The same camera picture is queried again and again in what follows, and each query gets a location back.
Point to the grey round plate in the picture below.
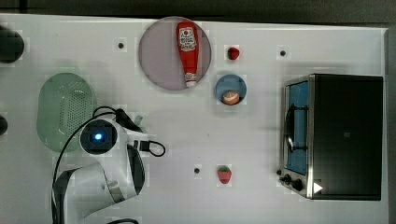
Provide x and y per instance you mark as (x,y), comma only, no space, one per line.
(158,54)

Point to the small red strawberry toy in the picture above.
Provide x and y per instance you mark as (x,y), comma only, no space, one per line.
(233,53)

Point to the black toaster oven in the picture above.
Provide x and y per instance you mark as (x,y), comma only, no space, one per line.
(332,137)

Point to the orange slice toy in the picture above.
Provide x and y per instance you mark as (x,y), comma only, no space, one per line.
(230,98)

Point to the green perforated colander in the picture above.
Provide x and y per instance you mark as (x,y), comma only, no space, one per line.
(65,101)

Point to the red ketchup bottle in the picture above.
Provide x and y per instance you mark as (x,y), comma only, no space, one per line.
(188,50)

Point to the blue bowl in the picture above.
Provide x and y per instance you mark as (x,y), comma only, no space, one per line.
(231,83)

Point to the large red strawberry toy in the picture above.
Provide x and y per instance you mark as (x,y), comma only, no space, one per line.
(224,174)

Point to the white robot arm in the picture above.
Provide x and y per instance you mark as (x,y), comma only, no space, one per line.
(116,176)

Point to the black cylinder cup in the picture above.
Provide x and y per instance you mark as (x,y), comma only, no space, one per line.
(11,45)
(3,125)

